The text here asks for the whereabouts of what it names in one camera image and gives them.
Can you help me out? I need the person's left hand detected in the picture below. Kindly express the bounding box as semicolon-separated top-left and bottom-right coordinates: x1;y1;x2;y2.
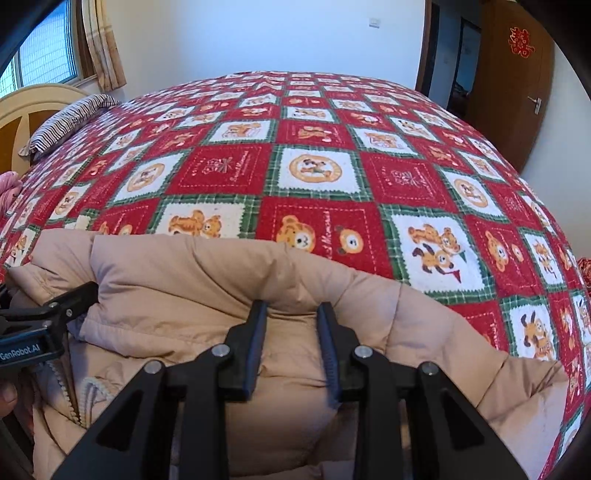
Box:
0;382;20;418

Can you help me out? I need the narrow beige patterned curtain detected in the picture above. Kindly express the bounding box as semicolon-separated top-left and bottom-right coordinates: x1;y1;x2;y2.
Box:
83;0;127;92

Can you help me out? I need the window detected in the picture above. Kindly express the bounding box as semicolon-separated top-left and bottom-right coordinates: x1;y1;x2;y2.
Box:
0;0;85;95

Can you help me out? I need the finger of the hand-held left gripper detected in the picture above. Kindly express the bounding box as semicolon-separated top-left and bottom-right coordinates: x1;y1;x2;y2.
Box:
0;281;100;331

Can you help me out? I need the striped pillow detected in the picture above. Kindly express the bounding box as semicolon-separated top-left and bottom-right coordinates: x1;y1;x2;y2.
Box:
18;93;122;160

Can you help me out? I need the dark door frame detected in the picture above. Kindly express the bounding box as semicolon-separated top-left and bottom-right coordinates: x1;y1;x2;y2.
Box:
414;0;441;93

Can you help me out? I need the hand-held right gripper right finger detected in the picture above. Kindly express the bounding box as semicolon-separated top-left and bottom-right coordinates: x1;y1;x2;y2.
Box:
316;302;529;480

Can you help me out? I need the quilted down jacket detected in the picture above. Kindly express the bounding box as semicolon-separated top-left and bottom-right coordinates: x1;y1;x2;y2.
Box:
7;228;570;480

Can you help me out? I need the brown wooden door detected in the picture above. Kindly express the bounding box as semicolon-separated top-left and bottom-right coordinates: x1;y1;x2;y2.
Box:
471;0;555;172

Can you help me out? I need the red paper door decoration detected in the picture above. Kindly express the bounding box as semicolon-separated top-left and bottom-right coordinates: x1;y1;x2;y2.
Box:
508;27;531;58

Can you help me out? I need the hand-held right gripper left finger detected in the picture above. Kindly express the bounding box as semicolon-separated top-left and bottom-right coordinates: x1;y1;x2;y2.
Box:
48;300;269;480

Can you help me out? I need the cream wooden headboard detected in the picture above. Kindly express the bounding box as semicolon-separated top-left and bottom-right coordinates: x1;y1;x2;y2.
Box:
0;83;90;174

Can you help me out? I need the pink floral folded quilt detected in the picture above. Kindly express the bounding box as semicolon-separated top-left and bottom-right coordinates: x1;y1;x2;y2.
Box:
0;172;23;215

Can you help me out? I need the red checked printed bedspread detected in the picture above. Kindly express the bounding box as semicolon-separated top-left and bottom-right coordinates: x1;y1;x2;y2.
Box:
0;70;591;480

